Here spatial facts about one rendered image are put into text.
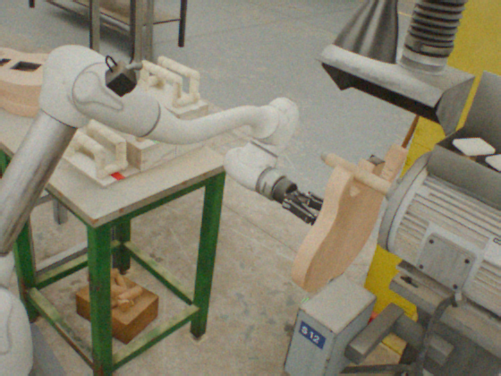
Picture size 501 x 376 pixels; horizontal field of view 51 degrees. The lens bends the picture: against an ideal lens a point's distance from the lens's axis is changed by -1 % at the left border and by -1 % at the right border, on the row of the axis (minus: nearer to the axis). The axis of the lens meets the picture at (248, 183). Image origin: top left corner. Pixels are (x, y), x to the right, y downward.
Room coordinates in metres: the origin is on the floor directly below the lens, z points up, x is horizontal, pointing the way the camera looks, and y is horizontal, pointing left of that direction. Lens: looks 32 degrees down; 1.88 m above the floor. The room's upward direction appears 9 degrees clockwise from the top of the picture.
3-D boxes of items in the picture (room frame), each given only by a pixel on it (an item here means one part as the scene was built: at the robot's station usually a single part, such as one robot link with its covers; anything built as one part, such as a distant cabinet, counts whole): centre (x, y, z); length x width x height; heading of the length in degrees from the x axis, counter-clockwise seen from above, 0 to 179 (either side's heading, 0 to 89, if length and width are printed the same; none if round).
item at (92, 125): (1.52, 0.49, 1.04); 0.20 x 0.03 x 0.03; 55
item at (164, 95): (1.74, 0.34, 1.02); 0.27 x 0.15 x 0.17; 56
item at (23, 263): (1.58, 0.86, 0.45); 0.05 x 0.05 x 0.90; 52
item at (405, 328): (0.84, -0.44, 1.02); 0.13 x 0.04 x 0.04; 52
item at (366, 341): (0.84, -0.33, 1.02); 0.19 x 0.04 x 0.04; 142
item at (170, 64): (1.78, 0.31, 1.20); 0.20 x 0.03 x 0.03; 55
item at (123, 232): (1.97, 0.56, 0.45); 0.05 x 0.05 x 0.90; 52
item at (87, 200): (1.61, 0.49, 0.55); 0.62 x 0.58 x 0.76; 52
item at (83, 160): (1.49, 0.51, 0.94); 0.27 x 0.15 x 0.01; 56
